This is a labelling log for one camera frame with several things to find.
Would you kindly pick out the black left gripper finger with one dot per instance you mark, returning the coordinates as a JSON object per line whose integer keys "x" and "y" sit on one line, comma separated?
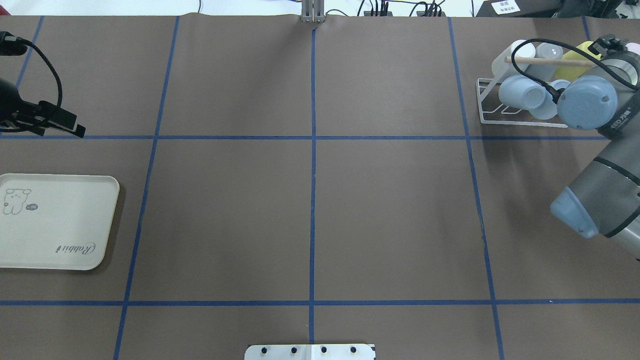
{"x": 79, "y": 131}

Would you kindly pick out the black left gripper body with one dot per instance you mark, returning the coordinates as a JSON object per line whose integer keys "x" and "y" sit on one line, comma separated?
{"x": 7, "y": 99}

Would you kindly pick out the white ikea cup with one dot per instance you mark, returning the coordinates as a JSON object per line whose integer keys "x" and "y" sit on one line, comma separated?
{"x": 502, "y": 69}

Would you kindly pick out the blue cup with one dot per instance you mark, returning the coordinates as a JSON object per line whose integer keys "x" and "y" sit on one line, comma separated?
{"x": 521, "y": 92}

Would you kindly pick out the yellow cup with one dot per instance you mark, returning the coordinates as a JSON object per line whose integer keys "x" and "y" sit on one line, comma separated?
{"x": 571, "y": 73}

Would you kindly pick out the blue cup tray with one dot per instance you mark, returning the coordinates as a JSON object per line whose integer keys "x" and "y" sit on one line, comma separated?
{"x": 548, "y": 109}

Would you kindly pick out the pink cup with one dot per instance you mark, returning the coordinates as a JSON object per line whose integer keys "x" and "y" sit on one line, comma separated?
{"x": 633, "y": 47}

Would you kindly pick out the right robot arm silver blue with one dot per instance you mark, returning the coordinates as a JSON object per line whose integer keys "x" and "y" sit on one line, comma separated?
{"x": 603, "y": 199}

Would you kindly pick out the cream serving tray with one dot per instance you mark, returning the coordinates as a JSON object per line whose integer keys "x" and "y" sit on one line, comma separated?
{"x": 56, "y": 222}

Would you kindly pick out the black box with label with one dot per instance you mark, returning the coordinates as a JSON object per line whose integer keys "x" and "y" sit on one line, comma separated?
{"x": 518, "y": 8}

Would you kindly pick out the aluminium frame post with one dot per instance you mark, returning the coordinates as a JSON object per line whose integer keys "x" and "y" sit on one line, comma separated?
{"x": 313, "y": 11}

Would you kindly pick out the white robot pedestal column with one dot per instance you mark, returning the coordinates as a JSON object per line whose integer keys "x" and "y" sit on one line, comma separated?
{"x": 348, "y": 351}

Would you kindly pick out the white wire cup rack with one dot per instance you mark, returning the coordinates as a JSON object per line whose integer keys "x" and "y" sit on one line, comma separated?
{"x": 493, "y": 112}

